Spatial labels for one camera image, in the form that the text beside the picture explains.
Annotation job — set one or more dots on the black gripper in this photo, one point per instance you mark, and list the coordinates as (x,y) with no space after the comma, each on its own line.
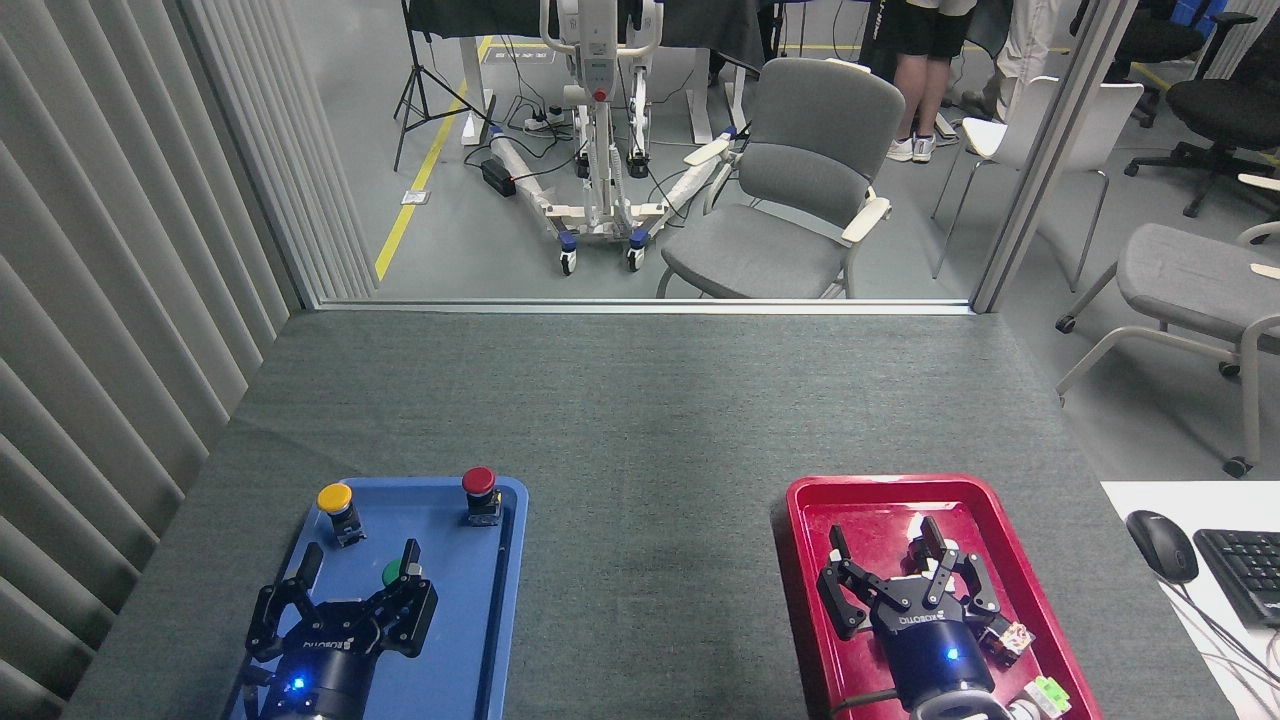
(930,650)
(325,665)

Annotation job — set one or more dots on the green push button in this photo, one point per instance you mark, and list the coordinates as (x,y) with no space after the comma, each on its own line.
(391,573)

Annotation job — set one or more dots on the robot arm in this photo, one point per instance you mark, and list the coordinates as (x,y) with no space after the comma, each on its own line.
(960,713)

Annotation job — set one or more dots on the yellow push button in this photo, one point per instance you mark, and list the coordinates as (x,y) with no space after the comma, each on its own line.
(336,500)

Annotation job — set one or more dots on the red push button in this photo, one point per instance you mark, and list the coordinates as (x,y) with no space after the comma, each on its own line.
(479,483)

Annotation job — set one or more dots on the red plastic tray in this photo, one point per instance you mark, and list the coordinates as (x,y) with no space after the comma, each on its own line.
(880,510)

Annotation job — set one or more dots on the blue plastic tray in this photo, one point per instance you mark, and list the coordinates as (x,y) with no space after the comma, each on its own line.
(470,620)

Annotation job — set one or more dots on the black computer mouse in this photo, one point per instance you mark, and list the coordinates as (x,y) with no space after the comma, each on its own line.
(1162,545)

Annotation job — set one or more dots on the white desk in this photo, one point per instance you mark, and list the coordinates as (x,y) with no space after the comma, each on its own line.
(1215,505)

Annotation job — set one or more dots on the black keyboard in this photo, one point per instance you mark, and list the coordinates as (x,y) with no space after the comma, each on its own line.
(1245,575)

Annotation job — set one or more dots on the grey chair with cream armrests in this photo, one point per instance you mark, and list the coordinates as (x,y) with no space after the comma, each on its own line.
(800,180)

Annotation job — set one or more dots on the grey chair with castors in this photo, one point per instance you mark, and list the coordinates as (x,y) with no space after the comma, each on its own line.
(1190,280)

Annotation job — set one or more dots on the black power brick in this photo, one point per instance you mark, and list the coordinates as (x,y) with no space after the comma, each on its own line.
(497,177)

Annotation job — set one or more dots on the white plastic chair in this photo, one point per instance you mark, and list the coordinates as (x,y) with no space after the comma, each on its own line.
(1075,130)

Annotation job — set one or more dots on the white stand on wheels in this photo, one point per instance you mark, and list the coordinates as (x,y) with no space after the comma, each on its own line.
(600,150)

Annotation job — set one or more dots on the white power strip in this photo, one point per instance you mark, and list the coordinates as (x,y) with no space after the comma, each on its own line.
(540,123)

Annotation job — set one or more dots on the person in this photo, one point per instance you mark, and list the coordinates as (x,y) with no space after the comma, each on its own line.
(1030,45)
(925,50)

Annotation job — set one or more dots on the black tripod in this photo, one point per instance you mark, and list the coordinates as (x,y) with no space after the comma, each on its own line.
(415,75)

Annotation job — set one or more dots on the black office chair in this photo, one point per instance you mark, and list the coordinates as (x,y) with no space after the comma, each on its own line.
(1150,40)
(1225,110)

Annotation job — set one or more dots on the black switch with orange block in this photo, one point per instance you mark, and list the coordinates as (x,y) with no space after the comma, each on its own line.
(1012,638)

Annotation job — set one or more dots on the white switch with green block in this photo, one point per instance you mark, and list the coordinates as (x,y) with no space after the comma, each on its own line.
(1045,693)

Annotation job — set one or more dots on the silver horizontal rail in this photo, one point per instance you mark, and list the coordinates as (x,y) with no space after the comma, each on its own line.
(640,306)

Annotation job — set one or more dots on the silver post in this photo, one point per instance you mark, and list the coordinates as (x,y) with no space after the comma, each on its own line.
(1050,150)

